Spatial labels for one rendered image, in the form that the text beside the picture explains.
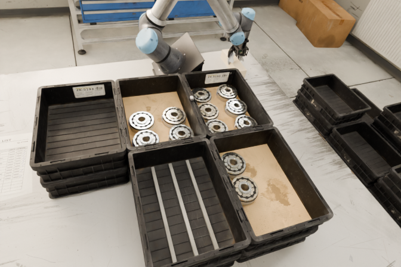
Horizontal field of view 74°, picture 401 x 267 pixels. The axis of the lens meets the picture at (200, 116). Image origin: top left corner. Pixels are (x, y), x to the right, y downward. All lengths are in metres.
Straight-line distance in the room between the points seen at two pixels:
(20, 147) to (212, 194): 0.84
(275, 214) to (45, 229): 0.80
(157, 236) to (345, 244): 0.73
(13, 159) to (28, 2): 2.73
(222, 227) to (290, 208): 0.27
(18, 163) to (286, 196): 1.07
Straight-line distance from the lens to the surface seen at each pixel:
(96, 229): 1.10
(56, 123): 1.25
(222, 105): 1.31
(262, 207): 1.03
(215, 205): 0.99
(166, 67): 1.45
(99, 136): 1.16
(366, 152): 2.17
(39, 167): 1.00
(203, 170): 1.05
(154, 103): 1.27
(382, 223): 1.43
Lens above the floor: 1.71
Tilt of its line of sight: 46 degrees down
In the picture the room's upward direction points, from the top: 11 degrees clockwise
